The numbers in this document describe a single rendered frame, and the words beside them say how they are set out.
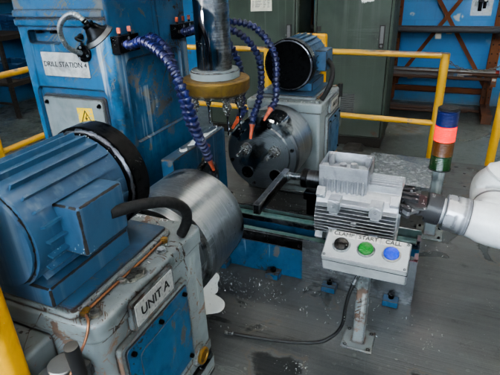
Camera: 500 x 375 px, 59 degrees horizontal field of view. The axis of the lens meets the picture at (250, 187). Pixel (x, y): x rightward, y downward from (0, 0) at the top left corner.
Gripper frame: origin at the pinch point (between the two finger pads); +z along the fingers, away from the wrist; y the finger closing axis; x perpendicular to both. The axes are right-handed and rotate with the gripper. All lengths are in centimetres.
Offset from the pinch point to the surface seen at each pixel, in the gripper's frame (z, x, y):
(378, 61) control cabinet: 37, 29, -313
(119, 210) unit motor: 26, -18, 61
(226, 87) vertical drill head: 36.3, -20.8, 6.5
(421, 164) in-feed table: -15, 13, -60
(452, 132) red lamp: -18.8, -11.1, -27.5
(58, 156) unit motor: 37, -23, 61
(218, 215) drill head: 25.1, -0.2, 30.5
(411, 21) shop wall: 31, 13, -504
